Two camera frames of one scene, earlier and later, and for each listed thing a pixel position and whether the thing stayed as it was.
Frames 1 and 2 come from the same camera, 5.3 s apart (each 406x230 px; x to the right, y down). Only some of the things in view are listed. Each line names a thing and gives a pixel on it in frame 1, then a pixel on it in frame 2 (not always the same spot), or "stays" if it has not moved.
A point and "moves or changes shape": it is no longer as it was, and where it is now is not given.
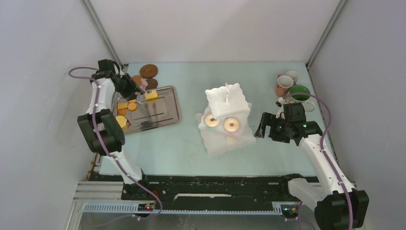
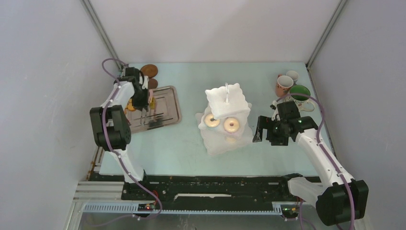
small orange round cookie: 132,106 stays
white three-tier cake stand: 225,124 stays
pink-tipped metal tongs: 139,97 moves or changes shape
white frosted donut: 233,129 stays
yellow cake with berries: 151,94 → 152,104
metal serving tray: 163,110 stays
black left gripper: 129,94 → 143,104
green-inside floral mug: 309,106 stays
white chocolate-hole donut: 210,121 stays
